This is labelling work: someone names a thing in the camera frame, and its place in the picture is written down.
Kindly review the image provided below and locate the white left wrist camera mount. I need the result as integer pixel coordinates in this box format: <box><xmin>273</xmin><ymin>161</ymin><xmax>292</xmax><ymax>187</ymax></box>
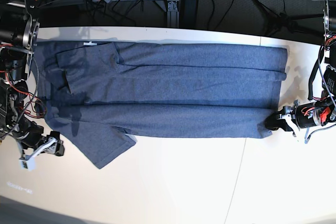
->
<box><xmin>283</xmin><ymin>114</ymin><xmax>310</xmax><ymax>144</ymax></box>

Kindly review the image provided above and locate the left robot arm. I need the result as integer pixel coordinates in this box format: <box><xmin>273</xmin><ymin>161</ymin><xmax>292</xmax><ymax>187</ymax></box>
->
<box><xmin>265</xmin><ymin>0</ymin><xmax>335</xmax><ymax>135</ymax></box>

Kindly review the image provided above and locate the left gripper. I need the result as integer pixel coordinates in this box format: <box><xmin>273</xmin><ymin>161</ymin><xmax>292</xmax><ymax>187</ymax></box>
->
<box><xmin>264</xmin><ymin>99</ymin><xmax>331</xmax><ymax>131</ymax></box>

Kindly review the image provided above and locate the blue grey T-shirt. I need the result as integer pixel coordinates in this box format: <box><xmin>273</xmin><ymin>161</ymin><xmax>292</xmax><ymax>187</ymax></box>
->
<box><xmin>34</xmin><ymin>41</ymin><xmax>287</xmax><ymax>168</ymax></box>

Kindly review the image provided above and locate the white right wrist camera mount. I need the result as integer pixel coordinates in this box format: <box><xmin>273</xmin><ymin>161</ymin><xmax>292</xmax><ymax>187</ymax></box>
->
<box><xmin>19</xmin><ymin>137</ymin><xmax>57</xmax><ymax>171</ymax></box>

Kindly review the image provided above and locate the aluminium mounting bracket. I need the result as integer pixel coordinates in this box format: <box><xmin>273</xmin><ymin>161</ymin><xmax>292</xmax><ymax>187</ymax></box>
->
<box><xmin>166</xmin><ymin>0</ymin><xmax>180</xmax><ymax>28</ymax></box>

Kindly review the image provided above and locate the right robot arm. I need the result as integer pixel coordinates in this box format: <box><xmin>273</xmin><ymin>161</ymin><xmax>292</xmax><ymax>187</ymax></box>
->
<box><xmin>1</xmin><ymin>0</ymin><xmax>65</xmax><ymax>159</ymax></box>

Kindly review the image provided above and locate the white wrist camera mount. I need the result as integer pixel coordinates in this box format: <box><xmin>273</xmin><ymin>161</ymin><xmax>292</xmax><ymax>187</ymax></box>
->
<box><xmin>283</xmin><ymin>114</ymin><xmax>310</xmax><ymax>144</ymax></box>
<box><xmin>19</xmin><ymin>137</ymin><xmax>57</xmax><ymax>171</ymax></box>

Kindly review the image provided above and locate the black tripod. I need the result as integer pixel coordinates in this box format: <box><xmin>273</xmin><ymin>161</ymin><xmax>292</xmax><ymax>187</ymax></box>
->
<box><xmin>251</xmin><ymin>0</ymin><xmax>323</xmax><ymax>37</ymax></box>

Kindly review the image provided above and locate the black power adapter brick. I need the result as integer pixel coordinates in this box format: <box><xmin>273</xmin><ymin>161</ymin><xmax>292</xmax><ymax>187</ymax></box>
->
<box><xmin>180</xmin><ymin>0</ymin><xmax>198</xmax><ymax>29</ymax></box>

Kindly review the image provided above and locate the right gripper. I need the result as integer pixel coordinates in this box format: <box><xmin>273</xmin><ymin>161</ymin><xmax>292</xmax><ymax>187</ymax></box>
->
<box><xmin>19</xmin><ymin>121</ymin><xmax>65</xmax><ymax>156</ymax></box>

